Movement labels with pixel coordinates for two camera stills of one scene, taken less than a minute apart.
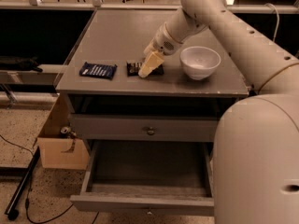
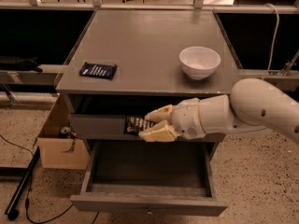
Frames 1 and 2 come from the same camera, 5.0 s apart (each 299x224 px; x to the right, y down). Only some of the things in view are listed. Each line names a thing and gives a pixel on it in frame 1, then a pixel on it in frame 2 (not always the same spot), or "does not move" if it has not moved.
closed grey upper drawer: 146,127 does not move
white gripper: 163,42 -> 186,118
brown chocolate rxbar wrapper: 134,67 -> 135,124
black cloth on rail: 20,63 does not move
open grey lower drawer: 148,177 does not move
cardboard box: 62,151 does not move
